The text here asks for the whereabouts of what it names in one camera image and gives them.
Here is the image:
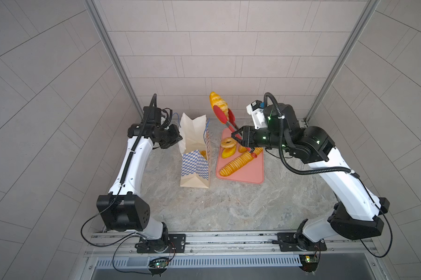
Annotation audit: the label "croissant bread top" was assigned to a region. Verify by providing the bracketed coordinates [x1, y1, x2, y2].
[209, 92, 229, 120]

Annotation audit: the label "red tongs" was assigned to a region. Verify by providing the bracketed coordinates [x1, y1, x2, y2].
[213, 104, 258, 159]

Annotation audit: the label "checkered paper bag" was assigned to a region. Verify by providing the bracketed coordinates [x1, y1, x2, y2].
[178, 114, 210, 189]

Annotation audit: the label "left circuit board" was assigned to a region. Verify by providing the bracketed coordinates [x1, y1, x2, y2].
[148, 257, 170, 269]

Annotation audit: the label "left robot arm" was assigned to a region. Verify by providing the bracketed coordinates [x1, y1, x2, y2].
[96, 124, 182, 252]

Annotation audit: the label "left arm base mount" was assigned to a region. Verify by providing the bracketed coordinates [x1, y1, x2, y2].
[135, 234, 186, 254]

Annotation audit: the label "long oval bread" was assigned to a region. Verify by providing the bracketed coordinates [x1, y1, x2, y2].
[238, 146, 249, 154]

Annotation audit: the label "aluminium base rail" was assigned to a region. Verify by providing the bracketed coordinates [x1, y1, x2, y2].
[81, 230, 376, 257]

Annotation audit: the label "circuit board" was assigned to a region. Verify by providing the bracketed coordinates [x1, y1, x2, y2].
[299, 255, 320, 273]
[148, 257, 170, 269]

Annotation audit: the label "right circuit board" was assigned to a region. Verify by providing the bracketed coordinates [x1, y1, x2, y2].
[299, 255, 320, 273]

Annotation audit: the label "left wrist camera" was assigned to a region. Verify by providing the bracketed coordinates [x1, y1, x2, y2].
[143, 106, 173, 129]

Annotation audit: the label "pink tray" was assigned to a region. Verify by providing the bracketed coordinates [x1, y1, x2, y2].
[215, 144, 264, 184]

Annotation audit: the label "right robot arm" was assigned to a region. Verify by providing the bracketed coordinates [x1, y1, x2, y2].
[239, 100, 390, 249]

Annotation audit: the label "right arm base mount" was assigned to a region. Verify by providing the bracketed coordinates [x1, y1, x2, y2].
[273, 232, 327, 252]

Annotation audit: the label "ring doughnut bread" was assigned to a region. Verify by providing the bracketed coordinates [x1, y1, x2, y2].
[220, 137, 237, 149]

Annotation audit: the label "long ridged bread bottom-left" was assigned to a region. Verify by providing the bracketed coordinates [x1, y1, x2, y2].
[219, 148, 264, 177]

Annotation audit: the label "jam-filled ridged bread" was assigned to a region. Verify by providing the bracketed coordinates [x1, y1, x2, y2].
[200, 150, 208, 160]

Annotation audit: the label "small yellow bread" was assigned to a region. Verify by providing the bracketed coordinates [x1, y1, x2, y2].
[222, 146, 237, 159]

